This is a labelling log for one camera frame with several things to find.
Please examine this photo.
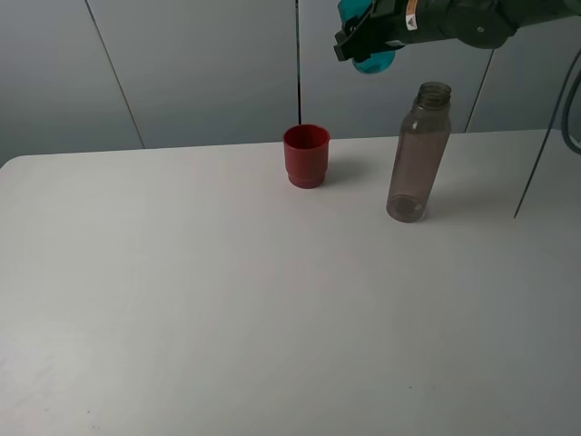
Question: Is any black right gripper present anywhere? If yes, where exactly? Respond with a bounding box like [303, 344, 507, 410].
[333, 1, 406, 62]

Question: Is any teal transparent plastic cup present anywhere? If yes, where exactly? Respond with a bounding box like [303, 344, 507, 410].
[338, 0, 396, 74]

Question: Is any smoky transparent water bottle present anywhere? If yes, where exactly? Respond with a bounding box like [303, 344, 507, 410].
[386, 82, 451, 223]

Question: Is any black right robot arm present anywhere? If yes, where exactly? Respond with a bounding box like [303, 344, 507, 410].
[334, 0, 580, 62]

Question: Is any red plastic cup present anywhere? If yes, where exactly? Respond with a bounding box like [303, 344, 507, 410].
[283, 124, 330, 189]

